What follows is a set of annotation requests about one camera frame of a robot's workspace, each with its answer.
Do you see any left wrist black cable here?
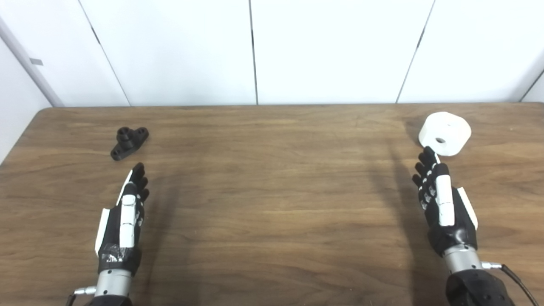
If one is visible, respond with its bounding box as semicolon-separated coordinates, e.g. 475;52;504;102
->
66;286;97;306

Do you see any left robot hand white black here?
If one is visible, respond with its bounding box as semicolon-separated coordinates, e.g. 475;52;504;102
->
94;162;150;276

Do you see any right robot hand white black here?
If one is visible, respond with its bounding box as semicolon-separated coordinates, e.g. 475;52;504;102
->
412;146;479;258

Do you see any gray wall corner post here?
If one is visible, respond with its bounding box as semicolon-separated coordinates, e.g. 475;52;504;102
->
0;17;64;107

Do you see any round white piece with hole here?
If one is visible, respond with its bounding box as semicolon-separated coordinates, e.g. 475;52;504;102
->
419;112;472;157

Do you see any black flanged holder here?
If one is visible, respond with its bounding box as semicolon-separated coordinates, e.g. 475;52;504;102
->
110;127;150;161

